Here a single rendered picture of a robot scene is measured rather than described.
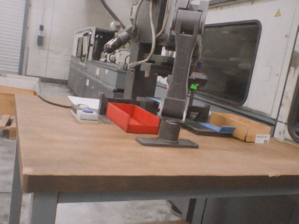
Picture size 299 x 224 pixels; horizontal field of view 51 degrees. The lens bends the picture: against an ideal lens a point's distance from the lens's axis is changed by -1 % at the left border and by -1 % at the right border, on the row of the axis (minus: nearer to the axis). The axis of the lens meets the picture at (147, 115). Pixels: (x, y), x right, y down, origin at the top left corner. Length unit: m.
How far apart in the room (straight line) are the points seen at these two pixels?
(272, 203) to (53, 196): 1.22
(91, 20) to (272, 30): 9.12
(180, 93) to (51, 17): 9.66
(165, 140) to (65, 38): 9.65
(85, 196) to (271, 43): 1.39
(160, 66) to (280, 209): 0.88
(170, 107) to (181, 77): 0.10
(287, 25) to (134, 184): 1.30
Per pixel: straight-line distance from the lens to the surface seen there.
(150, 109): 1.34
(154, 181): 0.73
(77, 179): 0.67
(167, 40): 1.35
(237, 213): 1.91
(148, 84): 1.61
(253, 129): 1.42
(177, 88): 0.96
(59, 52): 10.51
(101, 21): 10.73
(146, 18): 1.54
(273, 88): 1.76
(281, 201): 1.66
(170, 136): 0.97
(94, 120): 1.15
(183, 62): 0.95
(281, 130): 1.62
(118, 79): 4.46
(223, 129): 1.27
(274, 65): 1.79
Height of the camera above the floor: 1.14
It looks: 10 degrees down
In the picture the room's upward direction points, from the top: 10 degrees clockwise
